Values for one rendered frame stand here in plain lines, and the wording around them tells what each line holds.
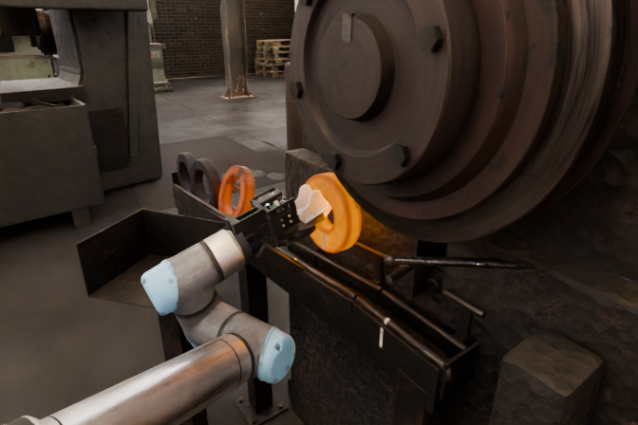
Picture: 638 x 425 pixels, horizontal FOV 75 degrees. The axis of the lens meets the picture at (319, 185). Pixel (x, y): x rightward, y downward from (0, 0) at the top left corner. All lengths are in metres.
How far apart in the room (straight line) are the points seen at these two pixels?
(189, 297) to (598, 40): 0.60
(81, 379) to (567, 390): 1.57
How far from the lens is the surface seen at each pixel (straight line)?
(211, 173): 1.37
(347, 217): 0.74
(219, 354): 0.62
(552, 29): 0.44
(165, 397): 0.56
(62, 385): 1.83
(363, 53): 0.48
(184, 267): 0.68
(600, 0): 0.44
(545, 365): 0.58
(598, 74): 0.44
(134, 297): 1.04
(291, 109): 3.54
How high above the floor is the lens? 1.16
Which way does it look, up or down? 21 degrees down
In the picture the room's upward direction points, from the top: straight up
